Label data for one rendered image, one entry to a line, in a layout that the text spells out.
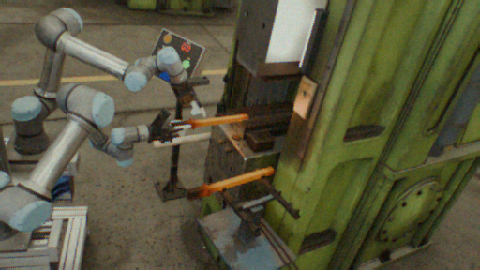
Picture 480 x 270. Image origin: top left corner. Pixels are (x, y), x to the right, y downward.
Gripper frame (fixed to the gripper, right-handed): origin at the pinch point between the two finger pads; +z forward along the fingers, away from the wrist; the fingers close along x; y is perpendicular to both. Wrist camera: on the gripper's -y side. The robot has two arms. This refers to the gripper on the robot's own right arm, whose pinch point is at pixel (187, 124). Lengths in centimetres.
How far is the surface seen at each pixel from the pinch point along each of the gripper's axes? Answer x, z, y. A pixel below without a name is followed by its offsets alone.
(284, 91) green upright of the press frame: -19, 69, -2
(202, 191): 37.5, -7.9, 8.5
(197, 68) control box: -40.4, 20.8, -8.6
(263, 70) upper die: 7.8, 31.2, -29.9
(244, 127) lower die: 7.1, 27.7, 1.8
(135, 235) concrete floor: -25, -16, 100
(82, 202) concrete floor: -66, -42, 100
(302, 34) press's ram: 13, 43, -49
